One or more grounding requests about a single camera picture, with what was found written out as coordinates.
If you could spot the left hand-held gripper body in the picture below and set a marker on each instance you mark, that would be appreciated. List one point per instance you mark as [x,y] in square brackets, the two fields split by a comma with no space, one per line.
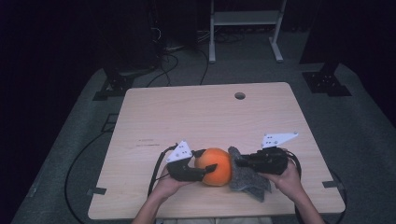
[180,171]

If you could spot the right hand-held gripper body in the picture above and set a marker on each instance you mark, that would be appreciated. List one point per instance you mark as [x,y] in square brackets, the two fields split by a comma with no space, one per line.
[269,162]

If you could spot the person's left hand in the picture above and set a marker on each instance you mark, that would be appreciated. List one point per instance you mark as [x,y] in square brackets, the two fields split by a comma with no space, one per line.
[168,186]

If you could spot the person's right hand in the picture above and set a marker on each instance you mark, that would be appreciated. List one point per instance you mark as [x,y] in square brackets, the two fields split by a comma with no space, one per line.
[288,183]

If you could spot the black tape strip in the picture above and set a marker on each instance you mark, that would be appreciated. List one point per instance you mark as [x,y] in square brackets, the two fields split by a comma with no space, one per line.
[332,184]
[97,191]

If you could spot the black stand base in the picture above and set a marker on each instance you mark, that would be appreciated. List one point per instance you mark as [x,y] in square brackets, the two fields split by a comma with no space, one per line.
[325,82]
[116,87]

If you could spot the white metal stand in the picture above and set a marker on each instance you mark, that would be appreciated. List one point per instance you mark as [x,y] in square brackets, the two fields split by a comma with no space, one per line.
[246,17]

